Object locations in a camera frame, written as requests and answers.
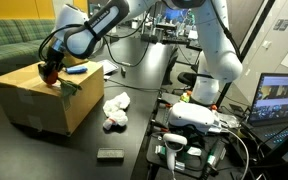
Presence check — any white VR controller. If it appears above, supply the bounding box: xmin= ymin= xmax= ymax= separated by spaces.
xmin=163 ymin=133 xmax=187 ymax=171

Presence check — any white tablet on table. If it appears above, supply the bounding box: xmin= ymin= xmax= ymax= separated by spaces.
xmin=99 ymin=59 xmax=118 ymax=74

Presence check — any dark grey rectangular block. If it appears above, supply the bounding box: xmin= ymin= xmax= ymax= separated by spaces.
xmin=97 ymin=148 xmax=124 ymax=160

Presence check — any white towel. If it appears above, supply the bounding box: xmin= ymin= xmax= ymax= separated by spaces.
xmin=103 ymin=92 xmax=130 ymax=117

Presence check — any brown cardboard box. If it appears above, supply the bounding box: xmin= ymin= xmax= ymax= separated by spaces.
xmin=0 ymin=61 xmax=104 ymax=135

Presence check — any green plaid sofa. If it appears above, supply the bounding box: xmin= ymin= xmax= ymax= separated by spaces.
xmin=0 ymin=19 xmax=54 ymax=75

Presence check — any blue sponge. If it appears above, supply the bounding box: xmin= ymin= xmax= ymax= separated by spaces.
xmin=66 ymin=66 xmax=88 ymax=74

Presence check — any white VR headset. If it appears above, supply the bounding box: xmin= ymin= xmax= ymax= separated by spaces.
xmin=167 ymin=102 xmax=221 ymax=133

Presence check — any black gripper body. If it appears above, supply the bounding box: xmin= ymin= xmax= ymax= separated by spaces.
xmin=45 ymin=49 xmax=64 ymax=72

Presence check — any small dark marker block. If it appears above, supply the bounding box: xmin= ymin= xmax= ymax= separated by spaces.
xmin=121 ymin=67 xmax=126 ymax=77

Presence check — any red radish plush toy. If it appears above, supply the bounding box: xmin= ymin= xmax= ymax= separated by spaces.
xmin=44 ymin=70 xmax=82 ymax=97

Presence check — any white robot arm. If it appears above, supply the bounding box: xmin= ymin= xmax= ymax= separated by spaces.
xmin=38 ymin=0 xmax=243 ymax=104

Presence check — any white plush toy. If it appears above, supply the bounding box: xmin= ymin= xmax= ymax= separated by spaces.
xmin=103 ymin=110 xmax=128 ymax=130

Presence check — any open laptop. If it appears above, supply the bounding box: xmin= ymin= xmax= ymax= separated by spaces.
xmin=245 ymin=73 xmax=288 ymax=165

